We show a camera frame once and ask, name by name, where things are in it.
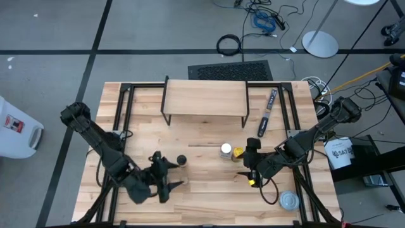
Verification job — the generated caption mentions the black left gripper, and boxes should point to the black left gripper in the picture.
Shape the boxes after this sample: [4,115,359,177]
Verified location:
[144,151,184,204]

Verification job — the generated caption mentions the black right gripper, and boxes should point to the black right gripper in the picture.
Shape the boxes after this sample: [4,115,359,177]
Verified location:
[237,137,265,188]

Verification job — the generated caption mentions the yellow lid chili onion jar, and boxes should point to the yellow lid chili onion jar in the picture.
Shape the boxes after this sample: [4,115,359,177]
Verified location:
[231,146,245,163]

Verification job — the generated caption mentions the white lid bagel seasoning jar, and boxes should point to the white lid bagel seasoning jar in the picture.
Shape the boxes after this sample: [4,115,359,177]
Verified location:
[219,142,234,160]

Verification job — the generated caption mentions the wooden shelf with black legs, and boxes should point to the wooden shelf with black legs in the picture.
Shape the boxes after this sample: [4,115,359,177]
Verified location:
[160,75,251,129]

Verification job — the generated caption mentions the white labelled bucket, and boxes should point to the white labelled bucket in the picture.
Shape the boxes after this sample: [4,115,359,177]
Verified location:
[325,136,355,170]

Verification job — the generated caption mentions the black keyboard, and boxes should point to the black keyboard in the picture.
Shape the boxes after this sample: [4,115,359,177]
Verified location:
[187,60,274,82]

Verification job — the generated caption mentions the black equipment stand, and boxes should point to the black equipment stand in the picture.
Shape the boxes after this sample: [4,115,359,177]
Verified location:
[330,134,405,212]

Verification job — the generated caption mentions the grey round base lamp stand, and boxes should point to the grey round base lamp stand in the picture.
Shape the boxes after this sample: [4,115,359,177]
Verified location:
[302,0,340,59]

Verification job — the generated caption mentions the black power strip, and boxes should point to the black power strip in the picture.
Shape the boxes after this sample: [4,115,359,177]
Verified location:
[271,14,286,31]

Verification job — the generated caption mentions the white plastic bin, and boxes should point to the white plastic bin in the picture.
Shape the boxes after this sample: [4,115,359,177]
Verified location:
[0,96,45,159]

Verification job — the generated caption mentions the thin black pole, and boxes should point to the thin black pole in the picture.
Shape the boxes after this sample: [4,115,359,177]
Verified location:
[325,0,390,88]

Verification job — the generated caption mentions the black wheeled stand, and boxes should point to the black wheeled stand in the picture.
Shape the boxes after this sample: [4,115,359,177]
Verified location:
[381,14,405,47]

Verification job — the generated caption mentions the white round disc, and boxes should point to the white round disc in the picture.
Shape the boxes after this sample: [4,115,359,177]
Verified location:
[343,0,380,6]

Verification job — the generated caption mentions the small coiled black cable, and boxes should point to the small coiled black cable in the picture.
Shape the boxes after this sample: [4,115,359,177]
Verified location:
[315,100,330,120]

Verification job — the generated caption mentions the white cable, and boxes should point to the white cable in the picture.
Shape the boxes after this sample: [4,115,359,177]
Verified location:
[300,75,333,105]

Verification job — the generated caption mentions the large coiled black cable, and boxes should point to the large coiled black cable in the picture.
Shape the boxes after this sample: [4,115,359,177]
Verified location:
[216,34,243,57]

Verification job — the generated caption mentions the coiled blue cable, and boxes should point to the coiled blue cable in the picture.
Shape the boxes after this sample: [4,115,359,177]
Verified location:
[252,11,277,33]

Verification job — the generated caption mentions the yellow cable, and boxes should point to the yellow cable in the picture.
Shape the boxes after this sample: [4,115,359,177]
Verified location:
[321,54,405,96]

